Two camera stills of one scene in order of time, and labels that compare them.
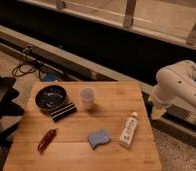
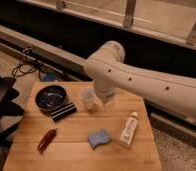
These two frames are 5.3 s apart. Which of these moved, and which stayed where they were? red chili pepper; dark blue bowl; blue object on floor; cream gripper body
Moved: cream gripper body
Stayed: blue object on floor; red chili pepper; dark blue bowl
